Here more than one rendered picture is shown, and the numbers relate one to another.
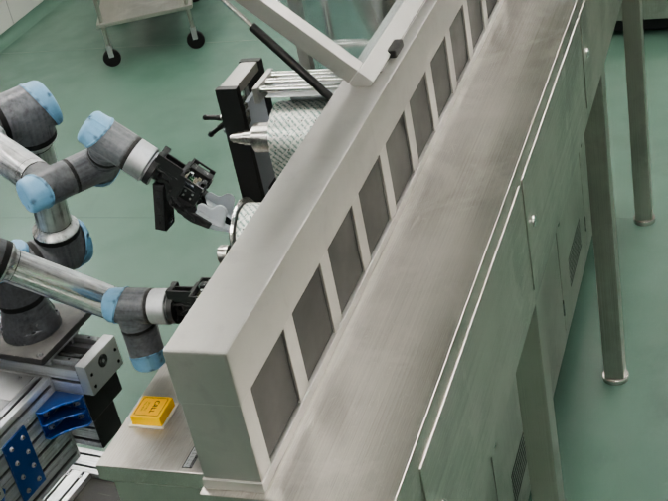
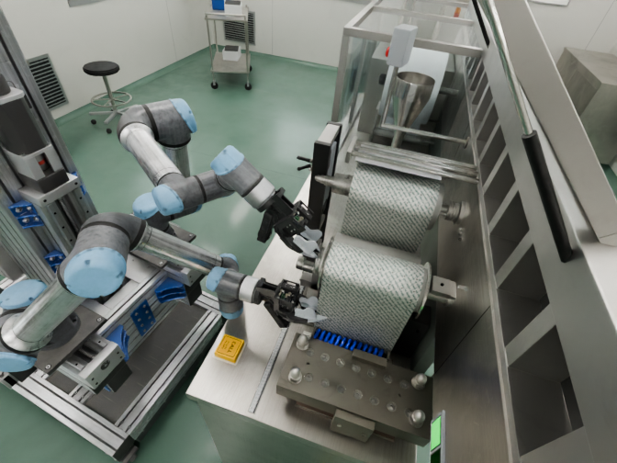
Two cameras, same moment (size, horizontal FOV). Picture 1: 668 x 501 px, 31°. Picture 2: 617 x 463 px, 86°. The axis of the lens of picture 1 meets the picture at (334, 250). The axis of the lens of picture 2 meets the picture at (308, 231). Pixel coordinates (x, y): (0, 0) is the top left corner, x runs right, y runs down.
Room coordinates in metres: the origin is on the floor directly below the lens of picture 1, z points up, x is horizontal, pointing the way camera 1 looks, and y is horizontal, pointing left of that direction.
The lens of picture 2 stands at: (1.55, 0.33, 1.92)
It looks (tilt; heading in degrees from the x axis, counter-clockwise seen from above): 43 degrees down; 349
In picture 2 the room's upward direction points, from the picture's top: 6 degrees clockwise
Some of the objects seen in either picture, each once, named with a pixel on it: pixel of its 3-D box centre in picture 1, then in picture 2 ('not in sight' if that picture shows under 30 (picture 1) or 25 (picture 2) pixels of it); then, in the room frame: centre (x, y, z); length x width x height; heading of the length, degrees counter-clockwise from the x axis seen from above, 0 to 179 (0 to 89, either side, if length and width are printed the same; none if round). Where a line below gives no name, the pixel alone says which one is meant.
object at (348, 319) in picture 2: not in sight; (356, 322); (2.01, 0.07, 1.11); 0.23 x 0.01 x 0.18; 66
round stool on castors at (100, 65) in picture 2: not in sight; (112, 95); (5.42, 1.96, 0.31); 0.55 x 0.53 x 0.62; 156
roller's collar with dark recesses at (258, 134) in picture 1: (268, 137); (342, 184); (2.35, 0.08, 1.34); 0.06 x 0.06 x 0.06; 66
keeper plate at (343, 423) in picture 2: not in sight; (351, 427); (1.79, 0.11, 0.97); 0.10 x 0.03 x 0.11; 66
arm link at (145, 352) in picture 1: (143, 339); (229, 297); (2.19, 0.44, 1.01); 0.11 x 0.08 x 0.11; 8
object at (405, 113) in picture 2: not in sight; (391, 161); (2.73, -0.22, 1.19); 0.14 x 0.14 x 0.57
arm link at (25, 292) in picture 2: not in sight; (30, 304); (2.21, 1.05, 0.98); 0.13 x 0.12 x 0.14; 8
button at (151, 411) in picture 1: (152, 411); (229, 347); (2.06, 0.44, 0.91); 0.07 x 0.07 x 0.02; 66
